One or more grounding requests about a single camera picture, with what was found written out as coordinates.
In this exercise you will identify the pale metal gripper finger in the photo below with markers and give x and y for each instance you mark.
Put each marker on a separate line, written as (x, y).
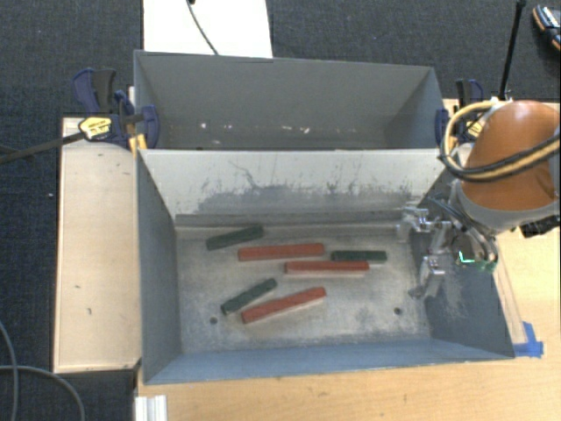
(416, 223)
(434, 268)

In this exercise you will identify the dark green flat block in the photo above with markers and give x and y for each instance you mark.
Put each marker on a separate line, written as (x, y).
(359, 256)
(235, 237)
(248, 297)

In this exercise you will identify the red-brown flat block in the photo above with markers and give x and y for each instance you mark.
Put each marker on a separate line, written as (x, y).
(326, 267)
(283, 305)
(280, 251)

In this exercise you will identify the grey metal bin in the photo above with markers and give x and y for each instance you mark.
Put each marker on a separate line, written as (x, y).
(307, 178)

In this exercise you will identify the pale wood board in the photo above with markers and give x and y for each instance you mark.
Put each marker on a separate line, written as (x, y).
(96, 252)

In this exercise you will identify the black cylinder on white bracket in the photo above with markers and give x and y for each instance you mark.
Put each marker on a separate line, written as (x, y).
(541, 227)

